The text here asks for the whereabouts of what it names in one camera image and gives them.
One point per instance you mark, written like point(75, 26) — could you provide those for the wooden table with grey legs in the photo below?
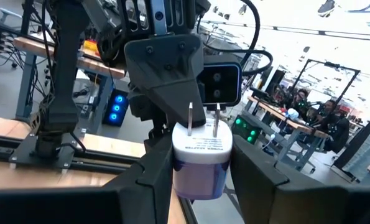
point(296, 126)

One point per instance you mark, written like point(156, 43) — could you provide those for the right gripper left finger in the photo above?
point(135, 199)

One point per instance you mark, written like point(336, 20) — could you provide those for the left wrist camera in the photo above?
point(220, 84)

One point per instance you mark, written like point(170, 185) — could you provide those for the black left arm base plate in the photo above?
point(26, 152)

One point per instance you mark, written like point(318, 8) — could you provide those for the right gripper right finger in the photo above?
point(281, 202)

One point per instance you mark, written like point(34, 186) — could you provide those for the wooden workbench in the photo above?
point(104, 70)

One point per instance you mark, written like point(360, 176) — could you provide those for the computer tower with blue lights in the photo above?
point(116, 107)

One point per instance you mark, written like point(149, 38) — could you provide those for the person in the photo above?
point(301, 96)
point(337, 127)

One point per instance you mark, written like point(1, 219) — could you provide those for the black box with green lights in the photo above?
point(247, 130)

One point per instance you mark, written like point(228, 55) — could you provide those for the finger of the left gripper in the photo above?
point(141, 105)
point(166, 68)

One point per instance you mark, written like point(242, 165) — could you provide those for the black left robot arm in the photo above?
point(66, 77)

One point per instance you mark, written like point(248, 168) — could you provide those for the black gantry frame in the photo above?
point(327, 63)

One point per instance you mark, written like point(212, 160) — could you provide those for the small yellow object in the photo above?
point(91, 47)

